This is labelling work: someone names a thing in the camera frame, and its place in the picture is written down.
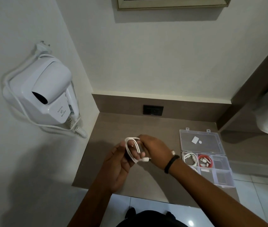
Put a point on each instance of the person's left hand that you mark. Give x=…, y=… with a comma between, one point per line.
x=115, y=172

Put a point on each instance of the person's right hand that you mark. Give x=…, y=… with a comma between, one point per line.
x=156, y=151

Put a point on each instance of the person's right fingers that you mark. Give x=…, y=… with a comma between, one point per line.
x=144, y=145

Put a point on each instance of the person's left fingers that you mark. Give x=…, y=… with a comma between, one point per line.
x=127, y=163

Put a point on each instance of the person's left forearm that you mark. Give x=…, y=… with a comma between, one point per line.
x=93, y=208

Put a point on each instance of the person's right forearm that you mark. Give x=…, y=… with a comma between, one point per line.
x=209, y=193

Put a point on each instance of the black wristband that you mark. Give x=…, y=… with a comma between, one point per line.
x=170, y=164

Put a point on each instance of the white square sticker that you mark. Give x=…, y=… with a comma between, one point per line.
x=195, y=139

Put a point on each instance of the person's black clothing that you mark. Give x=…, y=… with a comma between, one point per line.
x=148, y=218

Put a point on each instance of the clear plastic organizer box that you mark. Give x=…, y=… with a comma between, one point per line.
x=207, y=148

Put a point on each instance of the white power plug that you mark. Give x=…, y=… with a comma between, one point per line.
x=43, y=47

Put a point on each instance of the black wall power outlet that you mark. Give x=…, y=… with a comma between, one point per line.
x=153, y=110

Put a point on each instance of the white wall hair dryer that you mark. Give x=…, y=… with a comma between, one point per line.
x=51, y=85

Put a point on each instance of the white hair dryer wall mount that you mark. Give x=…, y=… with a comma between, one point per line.
x=18, y=99

